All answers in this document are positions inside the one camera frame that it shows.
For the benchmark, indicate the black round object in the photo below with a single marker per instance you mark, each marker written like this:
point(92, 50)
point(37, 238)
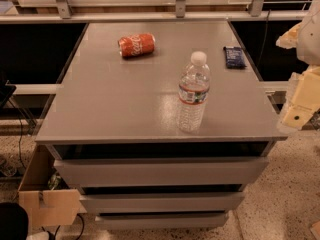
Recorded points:
point(13, 222)

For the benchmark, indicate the dark blue snack bar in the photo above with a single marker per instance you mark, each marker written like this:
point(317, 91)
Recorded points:
point(234, 57)

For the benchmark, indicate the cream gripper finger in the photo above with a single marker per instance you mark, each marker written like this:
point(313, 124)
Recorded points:
point(302, 100)
point(289, 39)

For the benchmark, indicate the red coke can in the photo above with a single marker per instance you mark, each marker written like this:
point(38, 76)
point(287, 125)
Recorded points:
point(136, 45)

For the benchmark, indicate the clear plastic water bottle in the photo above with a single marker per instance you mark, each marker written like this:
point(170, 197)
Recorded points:
point(194, 86)

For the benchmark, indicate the grey drawer cabinet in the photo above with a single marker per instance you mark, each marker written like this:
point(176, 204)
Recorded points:
point(113, 132)

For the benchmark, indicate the metal shelf frame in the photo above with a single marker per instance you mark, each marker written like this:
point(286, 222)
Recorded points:
point(87, 11)

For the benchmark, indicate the brown cardboard box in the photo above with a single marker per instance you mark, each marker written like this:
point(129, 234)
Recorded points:
point(43, 206)

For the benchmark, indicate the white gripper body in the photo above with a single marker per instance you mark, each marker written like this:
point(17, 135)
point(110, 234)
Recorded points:
point(310, 39)

